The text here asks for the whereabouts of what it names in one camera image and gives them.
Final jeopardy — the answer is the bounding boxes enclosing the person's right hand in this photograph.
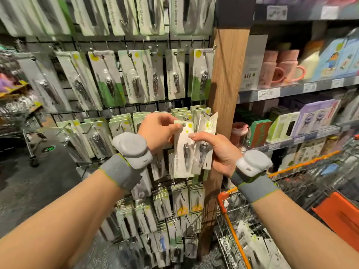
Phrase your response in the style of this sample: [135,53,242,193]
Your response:
[188,132,243,178]

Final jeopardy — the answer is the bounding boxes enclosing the person's left hand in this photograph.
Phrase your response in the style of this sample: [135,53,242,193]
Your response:
[137,112,185,155]

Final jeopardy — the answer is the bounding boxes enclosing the rows of hung nail clipper packs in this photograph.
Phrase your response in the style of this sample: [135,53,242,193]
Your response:
[0,0,217,261]

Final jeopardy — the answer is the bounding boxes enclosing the orange wire shopping cart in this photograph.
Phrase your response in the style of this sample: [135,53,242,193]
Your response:
[216,134,359,269]

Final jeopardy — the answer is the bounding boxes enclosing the pile of packets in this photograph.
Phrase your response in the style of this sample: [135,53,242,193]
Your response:
[236,220,292,269]

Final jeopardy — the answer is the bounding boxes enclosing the person's right forearm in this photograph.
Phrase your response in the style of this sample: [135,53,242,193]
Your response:
[249,190,359,269]

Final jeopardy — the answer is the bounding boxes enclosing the pink mugs on shelf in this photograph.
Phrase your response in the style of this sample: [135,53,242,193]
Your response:
[231,122,249,149]

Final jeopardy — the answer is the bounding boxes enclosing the large white product box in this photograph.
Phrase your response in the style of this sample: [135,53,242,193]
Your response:
[240,34,269,91]

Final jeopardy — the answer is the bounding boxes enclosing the lavender product box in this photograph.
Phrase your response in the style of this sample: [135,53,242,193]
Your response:
[292,99,341,138]

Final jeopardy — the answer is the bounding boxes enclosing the empty silver shopping cart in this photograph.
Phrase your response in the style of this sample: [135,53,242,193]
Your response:
[0,50,48,168]

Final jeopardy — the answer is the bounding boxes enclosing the grey wrist tracker band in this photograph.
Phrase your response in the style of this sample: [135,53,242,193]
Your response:
[99,132,153,191]
[230,149,279,203]

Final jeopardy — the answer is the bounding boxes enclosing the teal orange box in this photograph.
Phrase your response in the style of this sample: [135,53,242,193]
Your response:
[247,119,273,149]

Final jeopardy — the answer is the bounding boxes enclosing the green white box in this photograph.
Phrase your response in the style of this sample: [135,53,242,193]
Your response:
[266,112,301,145]

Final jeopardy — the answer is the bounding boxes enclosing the cream white jug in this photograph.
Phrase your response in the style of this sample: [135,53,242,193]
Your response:
[300,41,325,82]

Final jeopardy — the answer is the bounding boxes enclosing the blue cartoon box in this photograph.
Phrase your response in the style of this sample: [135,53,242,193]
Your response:
[320,37,349,79]

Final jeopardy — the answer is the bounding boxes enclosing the wooden post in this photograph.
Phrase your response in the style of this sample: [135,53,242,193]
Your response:
[197,28,250,258]

